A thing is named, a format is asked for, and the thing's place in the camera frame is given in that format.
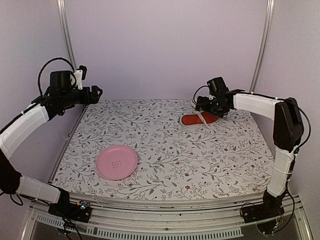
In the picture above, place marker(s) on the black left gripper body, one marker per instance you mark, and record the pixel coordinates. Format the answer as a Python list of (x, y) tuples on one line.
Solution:
[(70, 99)]

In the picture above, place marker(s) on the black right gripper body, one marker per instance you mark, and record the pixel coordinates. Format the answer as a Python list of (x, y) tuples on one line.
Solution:
[(213, 107)]

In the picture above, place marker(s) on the grey sneaker with red sole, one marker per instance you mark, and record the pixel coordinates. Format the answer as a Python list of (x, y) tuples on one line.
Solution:
[(198, 118)]

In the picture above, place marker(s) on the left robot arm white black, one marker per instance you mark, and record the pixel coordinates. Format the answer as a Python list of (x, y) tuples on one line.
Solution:
[(13, 182)]

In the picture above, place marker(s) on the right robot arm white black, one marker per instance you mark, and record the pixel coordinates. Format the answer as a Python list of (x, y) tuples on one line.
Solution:
[(288, 129)]

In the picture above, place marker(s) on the floral patterned table mat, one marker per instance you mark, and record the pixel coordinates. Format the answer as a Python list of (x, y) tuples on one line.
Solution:
[(225, 159)]

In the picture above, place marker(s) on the pink plastic plate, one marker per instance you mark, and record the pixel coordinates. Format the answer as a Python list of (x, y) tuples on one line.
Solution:
[(116, 162)]

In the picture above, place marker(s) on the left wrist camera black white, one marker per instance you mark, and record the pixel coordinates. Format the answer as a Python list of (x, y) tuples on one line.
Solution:
[(79, 77)]

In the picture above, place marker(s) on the left aluminium frame post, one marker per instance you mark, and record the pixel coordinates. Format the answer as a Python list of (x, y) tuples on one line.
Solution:
[(62, 13)]

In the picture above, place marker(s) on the aluminium frame post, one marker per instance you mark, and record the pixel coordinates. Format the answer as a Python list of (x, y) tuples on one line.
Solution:
[(62, 13), (268, 19)]

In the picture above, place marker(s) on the right aluminium frame post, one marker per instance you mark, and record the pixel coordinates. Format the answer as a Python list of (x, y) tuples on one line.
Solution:
[(268, 19)]

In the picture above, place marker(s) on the aluminium front rail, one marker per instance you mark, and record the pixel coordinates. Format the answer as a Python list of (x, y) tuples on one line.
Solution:
[(206, 219)]

